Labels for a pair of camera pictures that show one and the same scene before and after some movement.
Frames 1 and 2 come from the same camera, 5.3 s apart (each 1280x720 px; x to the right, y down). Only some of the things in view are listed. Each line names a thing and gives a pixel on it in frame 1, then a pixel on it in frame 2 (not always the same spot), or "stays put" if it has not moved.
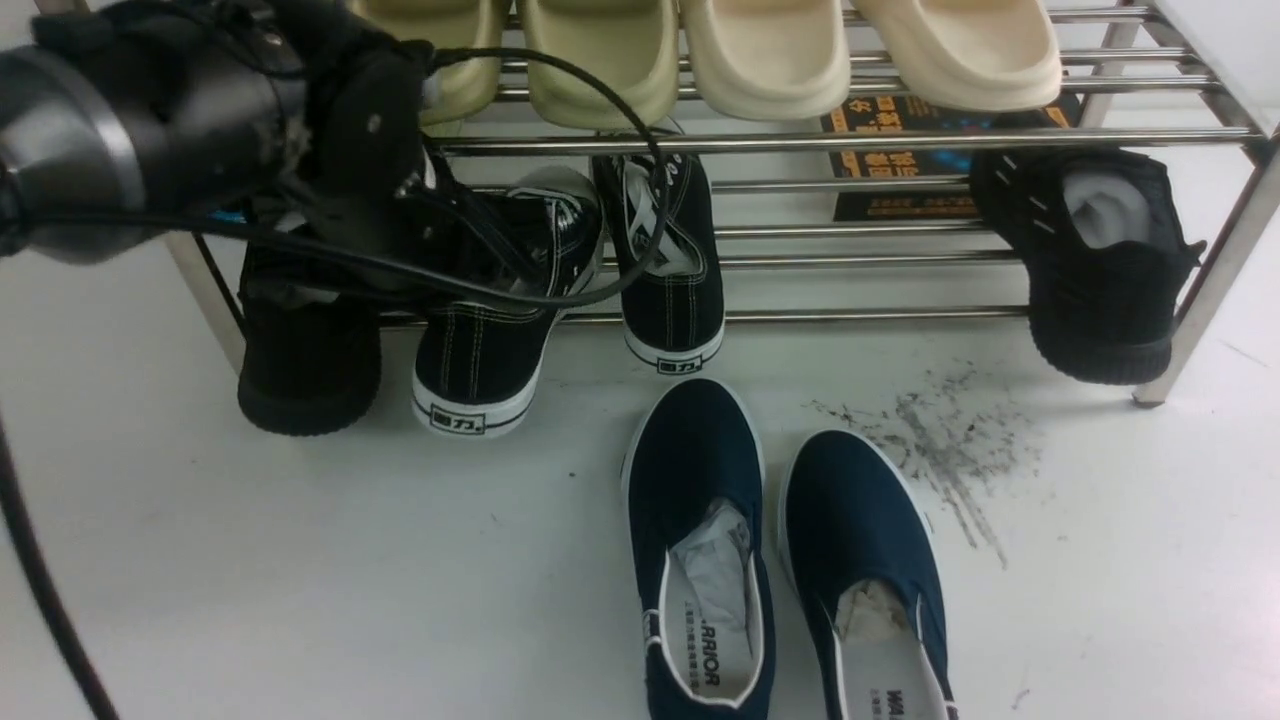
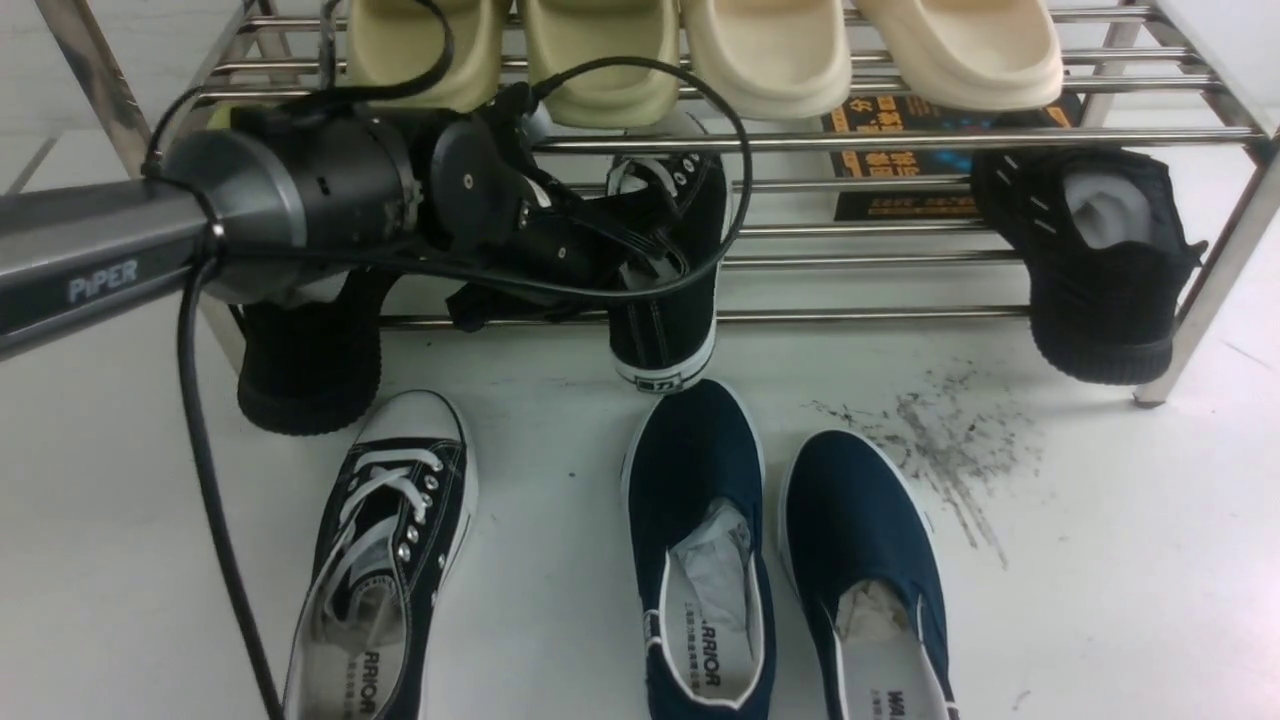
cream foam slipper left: (769, 59) stays put
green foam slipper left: (458, 92) stays put
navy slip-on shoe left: (693, 501) stays put
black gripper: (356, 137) to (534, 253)
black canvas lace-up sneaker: (478, 365) to (398, 515)
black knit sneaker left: (312, 356) stays put
